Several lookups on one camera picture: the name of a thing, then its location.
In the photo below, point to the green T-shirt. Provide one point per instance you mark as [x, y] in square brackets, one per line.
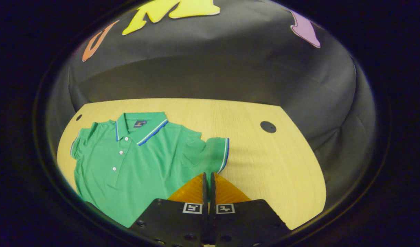
[144, 164]

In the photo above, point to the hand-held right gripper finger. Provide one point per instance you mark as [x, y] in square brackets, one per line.
[205, 192]
[212, 192]

